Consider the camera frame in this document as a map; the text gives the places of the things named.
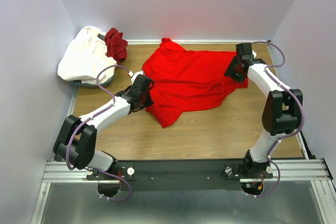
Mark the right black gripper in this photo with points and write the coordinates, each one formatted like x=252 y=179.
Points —
x=237 y=78

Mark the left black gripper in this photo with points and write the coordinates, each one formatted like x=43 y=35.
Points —
x=148 y=102

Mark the bright red t-shirt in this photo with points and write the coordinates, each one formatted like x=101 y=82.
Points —
x=187 y=80

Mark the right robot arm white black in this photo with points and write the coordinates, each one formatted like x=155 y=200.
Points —
x=283 y=112

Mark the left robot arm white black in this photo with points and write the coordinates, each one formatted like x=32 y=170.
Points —
x=76 y=141

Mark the dark red t-shirt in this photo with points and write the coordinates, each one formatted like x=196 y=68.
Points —
x=116 y=45

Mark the grey laundry basket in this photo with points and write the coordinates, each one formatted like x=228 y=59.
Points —
x=105 y=84

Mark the white t-shirt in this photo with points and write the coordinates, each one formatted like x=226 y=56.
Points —
x=85 y=57

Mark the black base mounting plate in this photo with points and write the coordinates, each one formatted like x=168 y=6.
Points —
x=190 y=174

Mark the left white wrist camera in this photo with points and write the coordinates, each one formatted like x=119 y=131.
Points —
x=133 y=76

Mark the aluminium extrusion frame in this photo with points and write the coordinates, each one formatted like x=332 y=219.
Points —
x=300 y=191

